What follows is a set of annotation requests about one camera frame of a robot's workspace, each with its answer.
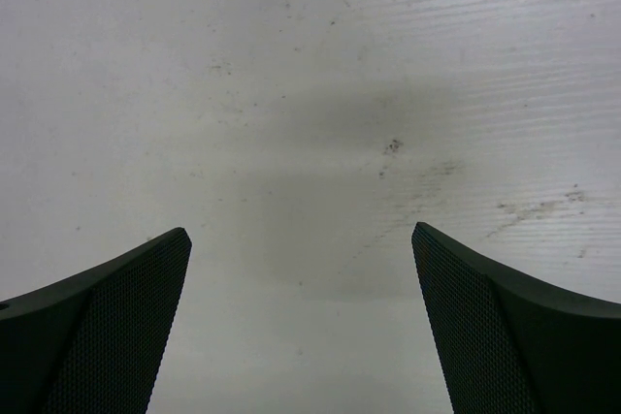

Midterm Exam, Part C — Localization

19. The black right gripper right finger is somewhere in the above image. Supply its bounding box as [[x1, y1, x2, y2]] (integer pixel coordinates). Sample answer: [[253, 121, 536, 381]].
[[411, 222, 620, 413]]

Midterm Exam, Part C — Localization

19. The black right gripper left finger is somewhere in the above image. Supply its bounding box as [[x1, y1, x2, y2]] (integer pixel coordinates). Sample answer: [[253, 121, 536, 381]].
[[1, 228, 191, 413]]

